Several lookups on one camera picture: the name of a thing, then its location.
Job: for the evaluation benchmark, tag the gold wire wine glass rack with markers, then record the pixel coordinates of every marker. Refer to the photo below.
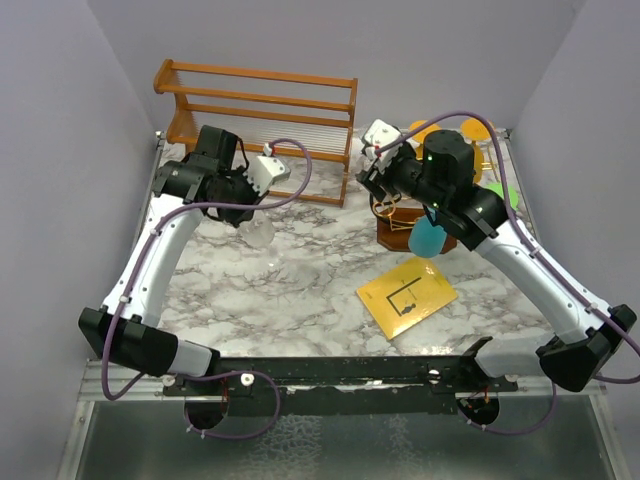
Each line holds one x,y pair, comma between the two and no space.
395,220

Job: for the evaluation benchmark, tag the green plastic wine glass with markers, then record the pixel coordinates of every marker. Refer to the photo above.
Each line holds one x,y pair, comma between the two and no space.
511,192

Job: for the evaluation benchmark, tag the black metal base rail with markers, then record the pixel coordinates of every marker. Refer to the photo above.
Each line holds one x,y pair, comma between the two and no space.
324,386

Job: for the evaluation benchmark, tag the orange plastic wine glass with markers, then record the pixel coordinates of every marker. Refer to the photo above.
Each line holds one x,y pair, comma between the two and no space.
417,140
479,136

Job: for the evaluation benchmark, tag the yellow book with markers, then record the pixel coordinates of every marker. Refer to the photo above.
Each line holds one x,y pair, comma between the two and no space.
406,295

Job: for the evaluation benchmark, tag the blue plastic wine glass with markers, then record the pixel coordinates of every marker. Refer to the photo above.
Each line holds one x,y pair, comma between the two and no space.
426,240

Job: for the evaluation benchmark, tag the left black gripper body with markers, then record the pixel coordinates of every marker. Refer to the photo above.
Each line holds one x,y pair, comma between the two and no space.
237,191

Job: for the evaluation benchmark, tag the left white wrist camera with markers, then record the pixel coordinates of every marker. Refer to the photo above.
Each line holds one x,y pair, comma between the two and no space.
265,171

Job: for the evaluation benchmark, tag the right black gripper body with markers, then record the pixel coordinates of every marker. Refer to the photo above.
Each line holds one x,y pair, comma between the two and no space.
404,173

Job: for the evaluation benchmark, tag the clear wine glass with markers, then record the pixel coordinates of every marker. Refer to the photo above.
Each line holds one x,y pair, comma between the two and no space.
258,232

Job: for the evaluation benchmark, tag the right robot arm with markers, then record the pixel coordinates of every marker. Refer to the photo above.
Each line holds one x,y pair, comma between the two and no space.
587,331

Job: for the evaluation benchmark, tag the wooden dish rack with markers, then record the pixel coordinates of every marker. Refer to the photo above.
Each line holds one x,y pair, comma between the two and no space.
262,105

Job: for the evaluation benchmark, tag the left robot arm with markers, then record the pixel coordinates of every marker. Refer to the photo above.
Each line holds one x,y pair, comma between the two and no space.
125,327

